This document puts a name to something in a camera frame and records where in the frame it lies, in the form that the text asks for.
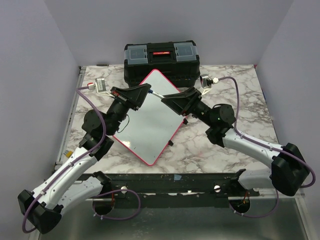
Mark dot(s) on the blue white marker pen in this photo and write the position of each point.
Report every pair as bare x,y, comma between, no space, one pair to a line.
150,91

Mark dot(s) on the black mounting rail base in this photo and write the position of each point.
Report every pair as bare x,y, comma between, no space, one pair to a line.
181,190

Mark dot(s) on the yellow grey small connector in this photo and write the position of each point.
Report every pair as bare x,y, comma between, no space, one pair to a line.
68,153

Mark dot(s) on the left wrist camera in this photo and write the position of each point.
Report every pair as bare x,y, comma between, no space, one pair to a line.
99,85

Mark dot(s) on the aluminium frame rail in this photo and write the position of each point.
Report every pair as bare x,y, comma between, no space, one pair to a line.
60,156

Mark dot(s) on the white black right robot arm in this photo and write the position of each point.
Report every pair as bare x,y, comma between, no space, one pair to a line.
285,171

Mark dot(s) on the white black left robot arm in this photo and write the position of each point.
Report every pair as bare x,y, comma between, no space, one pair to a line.
45,205

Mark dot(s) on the pink-framed whiteboard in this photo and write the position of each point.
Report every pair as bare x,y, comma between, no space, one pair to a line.
149,130

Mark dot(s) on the black plastic toolbox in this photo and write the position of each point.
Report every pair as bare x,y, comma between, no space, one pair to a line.
178,61

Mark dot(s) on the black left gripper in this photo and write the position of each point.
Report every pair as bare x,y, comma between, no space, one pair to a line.
136,96

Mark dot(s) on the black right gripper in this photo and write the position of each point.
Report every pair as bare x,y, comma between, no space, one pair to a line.
183,103

